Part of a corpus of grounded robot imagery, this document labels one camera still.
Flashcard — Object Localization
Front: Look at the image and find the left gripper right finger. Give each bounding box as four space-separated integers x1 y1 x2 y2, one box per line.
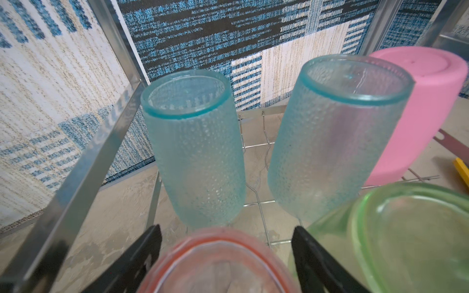
291 226 368 293

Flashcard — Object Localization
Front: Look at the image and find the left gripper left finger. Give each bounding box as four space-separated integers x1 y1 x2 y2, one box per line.
83 225 162 293

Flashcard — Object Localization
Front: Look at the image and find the green cup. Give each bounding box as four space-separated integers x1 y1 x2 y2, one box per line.
307 182 469 293

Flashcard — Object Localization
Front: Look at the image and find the clear pink cup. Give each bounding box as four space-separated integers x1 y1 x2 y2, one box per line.
138 227 300 293

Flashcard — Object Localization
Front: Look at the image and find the teal cup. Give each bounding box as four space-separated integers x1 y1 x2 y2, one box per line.
141 70 247 229
267 54 415 223

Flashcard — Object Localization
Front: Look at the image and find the silver metal dish rack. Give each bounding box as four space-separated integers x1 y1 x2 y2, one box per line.
1 1 469 293

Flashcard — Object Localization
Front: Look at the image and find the yellow calculator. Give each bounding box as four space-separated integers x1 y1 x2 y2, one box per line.
453 157 469 188

